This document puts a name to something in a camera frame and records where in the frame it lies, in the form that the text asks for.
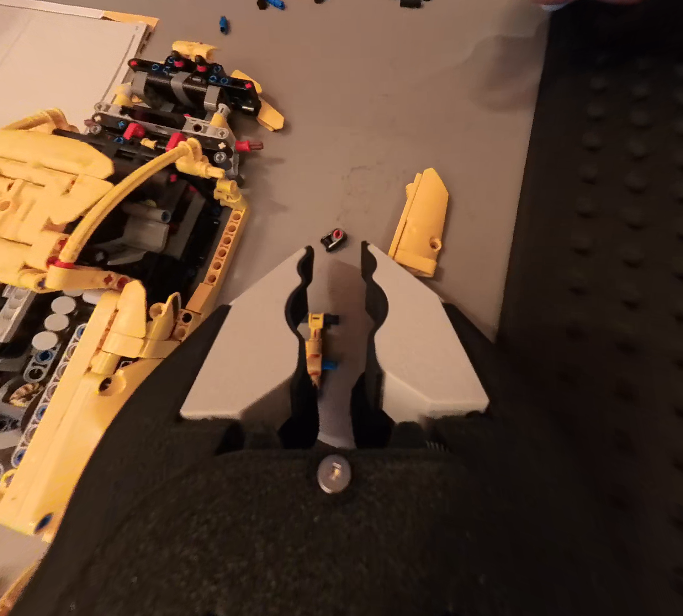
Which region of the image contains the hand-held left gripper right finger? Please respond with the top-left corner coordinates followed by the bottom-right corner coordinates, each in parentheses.
top-left (347, 241), bottom-right (490, 448)

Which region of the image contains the yellow toy brick car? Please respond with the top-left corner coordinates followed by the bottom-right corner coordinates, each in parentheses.
top-left (0, 40), bottom-right (286, 544)

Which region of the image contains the yellow brick subassembly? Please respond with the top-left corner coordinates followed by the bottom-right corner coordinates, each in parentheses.
top-left (304, 312), bottom-right (342, 393)

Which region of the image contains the yellow curved panel piece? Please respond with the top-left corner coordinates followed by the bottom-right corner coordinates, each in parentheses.
top-left (388, 168), bottom-right (450, 277)

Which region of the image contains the open instruction booklet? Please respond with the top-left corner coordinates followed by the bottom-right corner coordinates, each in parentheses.
top-left (0, 0), bottom-right (160, 126)

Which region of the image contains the grey desk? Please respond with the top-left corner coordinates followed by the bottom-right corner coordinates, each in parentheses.
top-left (0, 0), bottom-right (553, 574)

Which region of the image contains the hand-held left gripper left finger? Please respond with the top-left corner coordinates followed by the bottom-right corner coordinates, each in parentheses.
top-left (180, 245), bottom-right (319, 448)

